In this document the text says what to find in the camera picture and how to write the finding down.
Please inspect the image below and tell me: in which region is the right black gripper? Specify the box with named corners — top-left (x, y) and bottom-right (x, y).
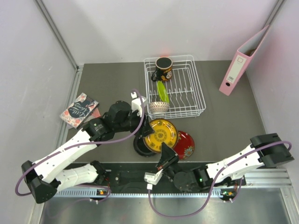
top-left (156, 142), bottom-right (184, 180)

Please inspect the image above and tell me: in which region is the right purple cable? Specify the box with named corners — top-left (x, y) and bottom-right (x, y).
top-left (147, 141), bottom-right (292, 219)

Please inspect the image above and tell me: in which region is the white cable duct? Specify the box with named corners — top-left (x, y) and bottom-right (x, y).
top-left (55, 188), bottom-right (209, 198)

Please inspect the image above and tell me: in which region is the red floral plate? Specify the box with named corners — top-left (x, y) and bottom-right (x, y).
top-left (173, 131), bottom-right (195, 160)

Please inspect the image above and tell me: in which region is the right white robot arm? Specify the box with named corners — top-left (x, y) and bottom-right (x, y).
top-left (153, 133), bottom-right (294, 192)

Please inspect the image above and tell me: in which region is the floral cover book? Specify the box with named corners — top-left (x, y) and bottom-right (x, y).
top-left (59, 93), bottom-right (99, 129)

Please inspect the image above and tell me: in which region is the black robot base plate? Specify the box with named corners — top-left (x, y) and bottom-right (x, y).
top-left (79, 161), bottom-right (246, 189)

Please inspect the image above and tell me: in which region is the yellow brown plate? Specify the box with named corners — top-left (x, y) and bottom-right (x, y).
top-left (143, 119), bottom-right (178, 154)

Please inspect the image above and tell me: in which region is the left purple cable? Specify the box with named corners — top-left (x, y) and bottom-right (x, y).
top-left (15, 88), bottom-right (146, 196)

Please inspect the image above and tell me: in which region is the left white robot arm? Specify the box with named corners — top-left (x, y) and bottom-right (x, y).
top-left (21, 97), bottom-right (153, 203)

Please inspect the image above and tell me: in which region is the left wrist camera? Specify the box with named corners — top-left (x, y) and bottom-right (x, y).
top-left (131, 92), bottom-right (148, 116)

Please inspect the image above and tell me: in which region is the black plate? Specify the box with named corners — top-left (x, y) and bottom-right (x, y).
top-left (133, 136), bottom-right (156, 157)

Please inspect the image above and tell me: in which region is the red book underneath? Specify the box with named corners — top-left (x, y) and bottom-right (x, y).
top-left (90, 108), bottom-right (101, 119)

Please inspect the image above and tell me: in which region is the patterned ceramic bowl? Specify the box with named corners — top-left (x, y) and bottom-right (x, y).
top-left (149, 101), bottom-right (170, 114)

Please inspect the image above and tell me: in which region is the green plate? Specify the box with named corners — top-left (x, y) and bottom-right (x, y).
top-left (157, 81), bottom-right (169, 103)

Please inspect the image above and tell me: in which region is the purple cable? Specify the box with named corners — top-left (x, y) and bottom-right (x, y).
top-left (147, 141), bottom-right (292, 219)
top-left (15, 88), bottom-right (146, 196)

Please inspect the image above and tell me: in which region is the white wire dish rack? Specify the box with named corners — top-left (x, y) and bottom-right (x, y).
top-left (147, 55), bottom-right (206, 119)

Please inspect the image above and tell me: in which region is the black floral mug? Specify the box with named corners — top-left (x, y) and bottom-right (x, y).
top-left (151, 56), bottom-right (173, 82)

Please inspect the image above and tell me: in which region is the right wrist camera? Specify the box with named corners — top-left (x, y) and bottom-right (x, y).
top-left (144, 169), bottom-right (163, 185)

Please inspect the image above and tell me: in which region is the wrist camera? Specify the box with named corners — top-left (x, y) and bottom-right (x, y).
top-left (131, 92), bottom-right (148, 116)
top-left (144, 169), bottom-right (163, 185)

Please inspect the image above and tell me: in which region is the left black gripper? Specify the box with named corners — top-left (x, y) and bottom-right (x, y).
top-left (114, 108), bottom-right (154, 138)

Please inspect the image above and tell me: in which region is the pink ring binder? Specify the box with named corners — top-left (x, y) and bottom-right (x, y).
top-left (219, 25), bottom-right (270, 96)

